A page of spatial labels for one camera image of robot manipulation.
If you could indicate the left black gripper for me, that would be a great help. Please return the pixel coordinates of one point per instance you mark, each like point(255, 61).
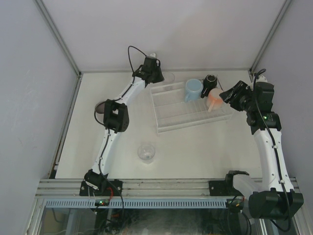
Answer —
point(156, 77)

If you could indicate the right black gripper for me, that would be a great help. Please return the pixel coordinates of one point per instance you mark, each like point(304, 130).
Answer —
point(235, 95)

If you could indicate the pink ceramic mug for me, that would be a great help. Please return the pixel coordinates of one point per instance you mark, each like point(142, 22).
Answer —
point(214, 100)

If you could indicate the clear glass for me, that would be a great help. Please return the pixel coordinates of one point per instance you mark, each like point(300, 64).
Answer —
point(146, 153)
point(168, 77)

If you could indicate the black mug cream inside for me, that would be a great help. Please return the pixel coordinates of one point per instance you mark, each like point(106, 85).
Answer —
point(209, 83)

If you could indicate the light blue mug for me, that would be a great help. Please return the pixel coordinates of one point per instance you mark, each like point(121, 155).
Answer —
point(193, 89)

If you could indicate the lilac ceramic mug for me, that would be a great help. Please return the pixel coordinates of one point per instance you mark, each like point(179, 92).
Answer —
point(99, 108)

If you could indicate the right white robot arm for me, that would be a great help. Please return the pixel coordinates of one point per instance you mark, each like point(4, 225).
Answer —
point(274, 198)

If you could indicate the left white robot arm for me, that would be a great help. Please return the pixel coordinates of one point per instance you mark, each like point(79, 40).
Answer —
point(116, 121)

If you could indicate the clear acrylic dish rack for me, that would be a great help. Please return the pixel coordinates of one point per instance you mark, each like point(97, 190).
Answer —
point(173, 113)

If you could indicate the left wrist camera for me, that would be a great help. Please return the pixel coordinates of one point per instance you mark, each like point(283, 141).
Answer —
point(151, 63)

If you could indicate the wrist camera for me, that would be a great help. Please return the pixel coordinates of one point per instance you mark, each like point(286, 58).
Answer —
point(151, 63)
point(259, 78)

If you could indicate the right aluminium frame post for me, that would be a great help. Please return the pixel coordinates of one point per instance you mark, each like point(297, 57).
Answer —
point(278, 20)

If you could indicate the aluminium frame post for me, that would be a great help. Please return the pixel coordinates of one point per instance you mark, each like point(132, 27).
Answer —
point(278, 20)
point(57, 35)

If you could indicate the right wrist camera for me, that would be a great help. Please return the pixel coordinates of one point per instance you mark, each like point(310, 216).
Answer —
point(259, 78)

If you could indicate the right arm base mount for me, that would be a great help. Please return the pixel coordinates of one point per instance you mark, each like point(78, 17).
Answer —
point(225, 187)

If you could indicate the blue slotted cable duct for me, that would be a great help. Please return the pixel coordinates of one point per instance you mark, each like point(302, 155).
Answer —
point(202, 203)

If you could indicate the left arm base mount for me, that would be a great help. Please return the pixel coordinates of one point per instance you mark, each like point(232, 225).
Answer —
point(95, 184)

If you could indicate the left aluminium frame post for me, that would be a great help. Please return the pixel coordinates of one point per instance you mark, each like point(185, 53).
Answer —
point(57, 35)

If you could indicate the aluminium front rail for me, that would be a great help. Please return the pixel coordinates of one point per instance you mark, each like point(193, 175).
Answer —
point(131, 188)

